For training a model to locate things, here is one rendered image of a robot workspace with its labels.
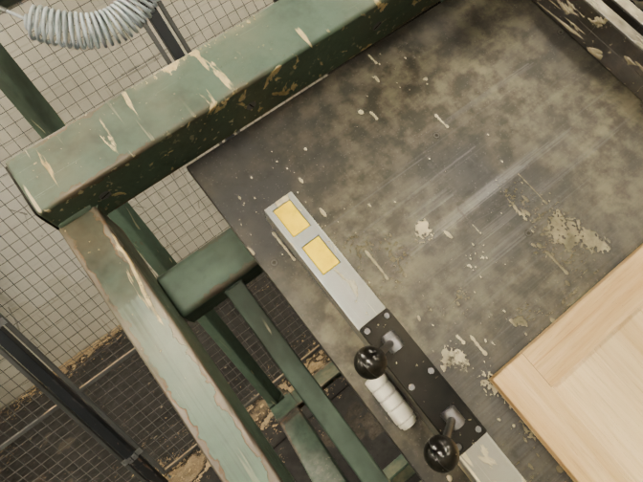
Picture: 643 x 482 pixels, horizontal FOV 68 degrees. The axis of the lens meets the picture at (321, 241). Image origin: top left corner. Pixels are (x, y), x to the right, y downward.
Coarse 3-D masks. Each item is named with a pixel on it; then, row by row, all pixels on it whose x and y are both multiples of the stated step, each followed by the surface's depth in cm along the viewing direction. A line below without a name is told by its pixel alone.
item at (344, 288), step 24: (288, 240) 68; (312, 264) 67; (336, 288) 66; (360, 288) 66; (360, 312) 65; (360, 336) 66; (480, 456) 60; (504, 456) 60; (480, 480) 59; (504, 480) 60
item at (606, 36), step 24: (552, 0) 84; (576, 0) 80; (600, 0) 79; (624, 0) 79; (576, 24) 83; (600, 24) 79; (624, 24) 77; (600, 48) 82; (624, 48) 78; (624, 72) 81
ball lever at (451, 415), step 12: (444, 420) 60; (456, 420) 60; (444, 432) 55; (432, 444) 50; (444, 444) 50; (432, 456) 50; (444, 456) 49; (456, 456) 50; (432, 468) 50; (444, 468) 49
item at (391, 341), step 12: (384, 336) 63; (396, 336) 63; (372, 348) 53; (384, 348) 58; (396, 348) 62; (360, 360) 52; (372, 360) 52; (384, 360) 53; (360, 372) 53; (372, 372) 52; (384, 372) 53
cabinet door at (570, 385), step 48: (624, 288) 69; (576, 336) 67; (624, 336) 68; (528, 384) 65; (576, 384) 66; (624, 384) 66; (576, 432) 63; (624, 432) 64; (576, 480) 62; (624, 480) 62
